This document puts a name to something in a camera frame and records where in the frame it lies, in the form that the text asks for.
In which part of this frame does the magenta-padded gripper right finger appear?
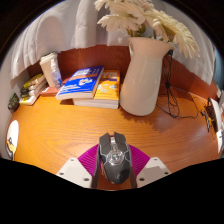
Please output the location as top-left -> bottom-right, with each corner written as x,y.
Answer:
128,144 -> 172,189

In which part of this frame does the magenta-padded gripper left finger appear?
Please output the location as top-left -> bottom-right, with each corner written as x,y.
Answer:
55,143 -> 101,190

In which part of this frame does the black and grey computer mouse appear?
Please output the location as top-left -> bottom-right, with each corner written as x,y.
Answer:
97,131 -> 133,185

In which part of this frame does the white yellow black mouse pad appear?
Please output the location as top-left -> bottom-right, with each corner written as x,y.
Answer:
5,119 -> 20,162

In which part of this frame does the orange book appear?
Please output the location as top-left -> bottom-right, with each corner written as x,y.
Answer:
72,69 -> 121,110

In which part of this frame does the thin red book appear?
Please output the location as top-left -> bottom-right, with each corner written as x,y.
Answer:
39,85 -> 63,98

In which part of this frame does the white ceramic vase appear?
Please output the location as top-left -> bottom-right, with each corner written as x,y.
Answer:
119,36 -> 175,117

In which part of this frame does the yellow and white book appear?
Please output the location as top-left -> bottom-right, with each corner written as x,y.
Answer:
18,88 -> 48,106

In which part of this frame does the white flat device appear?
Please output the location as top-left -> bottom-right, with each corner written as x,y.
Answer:
205,97 -> 224,154

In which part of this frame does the clear spray bottle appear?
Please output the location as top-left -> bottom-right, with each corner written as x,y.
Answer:
50,59 -> 64,89

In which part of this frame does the beige lidded tumbler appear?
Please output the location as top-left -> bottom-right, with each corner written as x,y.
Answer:
39,51 -> 59,88

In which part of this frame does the white curtain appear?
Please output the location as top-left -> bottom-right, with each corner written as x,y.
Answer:
9,0 -> 218,86

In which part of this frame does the black cable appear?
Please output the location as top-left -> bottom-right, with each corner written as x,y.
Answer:
155,49 -> 209,120

